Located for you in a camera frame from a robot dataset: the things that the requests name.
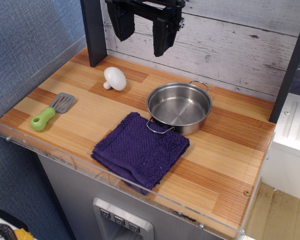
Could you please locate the clear acrylic guard rail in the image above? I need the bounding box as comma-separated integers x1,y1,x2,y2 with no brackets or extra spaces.
0,37,275,240

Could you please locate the silver dispenser button panel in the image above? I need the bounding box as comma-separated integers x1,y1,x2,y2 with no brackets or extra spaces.
92,197,155,240

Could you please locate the grey toy fridge cabinet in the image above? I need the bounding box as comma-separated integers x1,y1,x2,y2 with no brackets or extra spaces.
39,155,217,240

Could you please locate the dark left post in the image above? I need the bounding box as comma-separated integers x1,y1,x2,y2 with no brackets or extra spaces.
80,0,108,67

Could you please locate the white toy mushroom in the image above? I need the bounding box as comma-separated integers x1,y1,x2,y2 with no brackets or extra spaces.
103,66,127,91

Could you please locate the steel pan with handles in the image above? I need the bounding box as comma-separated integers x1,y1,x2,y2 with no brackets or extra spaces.
146,80,212,135

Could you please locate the purple folded cloth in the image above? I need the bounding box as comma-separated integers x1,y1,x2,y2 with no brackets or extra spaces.
91,112,190,195

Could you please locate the white side appliance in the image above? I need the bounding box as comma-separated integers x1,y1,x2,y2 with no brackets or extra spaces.
260,93,300,199

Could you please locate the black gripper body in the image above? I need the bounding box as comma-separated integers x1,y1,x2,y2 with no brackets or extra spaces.
105,0,185,31

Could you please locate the green handled grey spatula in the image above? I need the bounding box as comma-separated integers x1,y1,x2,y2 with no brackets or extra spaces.
30,92,75,132

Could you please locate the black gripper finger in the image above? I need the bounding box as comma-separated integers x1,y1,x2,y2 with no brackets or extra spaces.
152,18,177,57
107,1,135,42

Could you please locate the dark right post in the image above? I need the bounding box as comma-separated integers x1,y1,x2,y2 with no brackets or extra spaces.
268,32,300,124

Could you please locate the dark post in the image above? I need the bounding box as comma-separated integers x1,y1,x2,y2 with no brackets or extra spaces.
268,32,300,124
80,0,108,67

